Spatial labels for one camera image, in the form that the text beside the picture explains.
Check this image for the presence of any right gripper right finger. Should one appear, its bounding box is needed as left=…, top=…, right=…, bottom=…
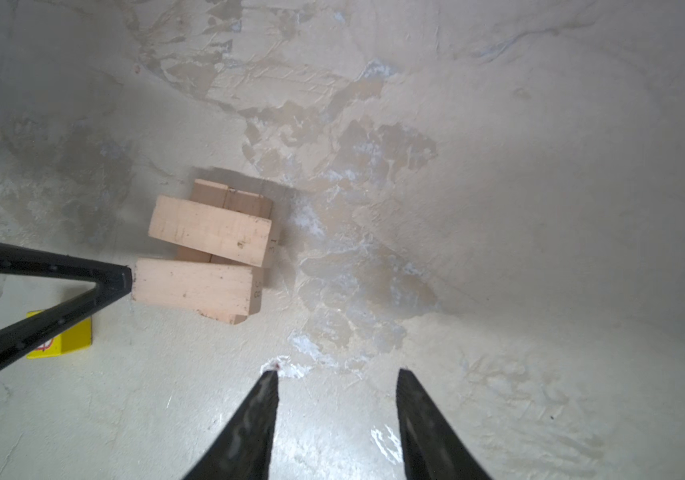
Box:
left=396, top=369, right=491, bottom=480

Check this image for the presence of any wood block pair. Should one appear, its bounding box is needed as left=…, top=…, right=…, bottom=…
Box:
left=132, top=258, right=264, bottom=325
left=148, top=195, right=276, bottom=268

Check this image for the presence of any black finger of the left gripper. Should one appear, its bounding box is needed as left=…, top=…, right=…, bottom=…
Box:
left=0, top=243, right=132, bottom=372

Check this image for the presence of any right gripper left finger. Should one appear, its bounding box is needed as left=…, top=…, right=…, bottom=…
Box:
left=184, top=370, right=280, bottom=480

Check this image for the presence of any yellow cube red mark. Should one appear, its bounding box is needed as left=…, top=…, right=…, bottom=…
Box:
left=26, top=317, right=92, bottom=359

